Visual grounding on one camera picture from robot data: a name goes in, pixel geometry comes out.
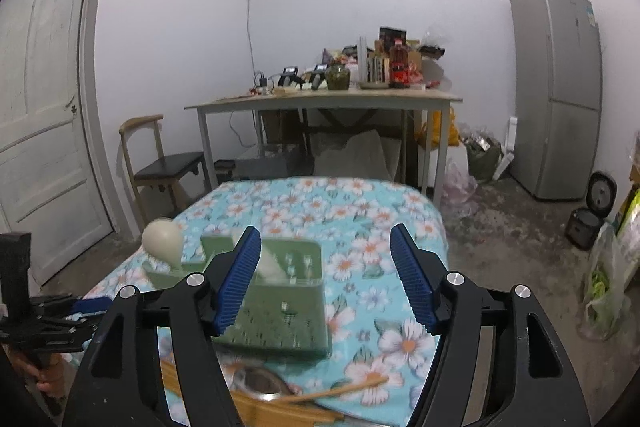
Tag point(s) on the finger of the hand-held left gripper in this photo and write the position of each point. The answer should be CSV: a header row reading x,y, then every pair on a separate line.
x,y
87,305

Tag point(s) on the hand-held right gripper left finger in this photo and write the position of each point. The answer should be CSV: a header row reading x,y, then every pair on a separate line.
x,y
235,277

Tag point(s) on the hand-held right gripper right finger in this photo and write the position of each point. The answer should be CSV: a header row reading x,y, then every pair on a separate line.
x,y
410,272

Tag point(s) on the green plastic utensil holder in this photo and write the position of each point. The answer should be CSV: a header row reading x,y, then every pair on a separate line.
x,y
280,307

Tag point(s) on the metal spoon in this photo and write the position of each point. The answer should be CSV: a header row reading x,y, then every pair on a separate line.
x,y
260,382

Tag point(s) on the person's left hand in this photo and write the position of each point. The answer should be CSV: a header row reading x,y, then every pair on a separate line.
x,y
47,387

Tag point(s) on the floral turquoise blanket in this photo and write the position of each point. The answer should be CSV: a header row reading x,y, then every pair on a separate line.
x,y
360,207

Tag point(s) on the cream plastic ladle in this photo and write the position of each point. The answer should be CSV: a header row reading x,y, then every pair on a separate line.
x,y
160,239

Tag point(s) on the pink plastic bag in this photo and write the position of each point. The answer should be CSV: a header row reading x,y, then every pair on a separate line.
x,y
460,187

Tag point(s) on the wooden chair with black seat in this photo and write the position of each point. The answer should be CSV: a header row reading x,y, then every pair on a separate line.
x,y
167,167

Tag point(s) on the yellow plastic bag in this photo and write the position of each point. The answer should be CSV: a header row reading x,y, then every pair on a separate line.
x,y
442,127

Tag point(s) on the white panelled door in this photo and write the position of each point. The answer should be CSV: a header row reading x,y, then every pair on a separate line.
x,y
45,107

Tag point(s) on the black rice cooker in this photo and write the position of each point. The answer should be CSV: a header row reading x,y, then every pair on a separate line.
x,y
585,222

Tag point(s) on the grey table with wooden top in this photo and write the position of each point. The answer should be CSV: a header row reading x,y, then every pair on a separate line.
x,y
325,99

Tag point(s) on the clear bag with green vegetables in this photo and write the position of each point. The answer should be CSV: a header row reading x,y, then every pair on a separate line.
x,y
605,292

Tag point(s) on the black plug charger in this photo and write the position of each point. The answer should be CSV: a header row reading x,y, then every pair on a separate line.
x,y
262,81

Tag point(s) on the red soda bottle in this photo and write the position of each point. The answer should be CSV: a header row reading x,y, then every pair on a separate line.
x,y
398,67

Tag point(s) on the glass jar with green contents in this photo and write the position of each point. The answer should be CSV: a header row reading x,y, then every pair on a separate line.
x,y
337,78

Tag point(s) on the black hand-held device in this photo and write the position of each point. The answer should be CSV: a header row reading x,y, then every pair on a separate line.
x,y
316,78
289,77

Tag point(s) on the stack of white boxes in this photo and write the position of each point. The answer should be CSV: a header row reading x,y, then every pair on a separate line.
x,y
372,67

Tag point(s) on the silver refrigerator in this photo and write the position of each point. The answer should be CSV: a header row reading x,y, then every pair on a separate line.
x,y
555,97

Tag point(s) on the yellow-green bag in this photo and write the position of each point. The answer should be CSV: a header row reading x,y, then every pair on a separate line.
x,y
630,212

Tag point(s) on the black printed box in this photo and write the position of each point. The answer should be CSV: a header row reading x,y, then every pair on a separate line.
x,y
392,37

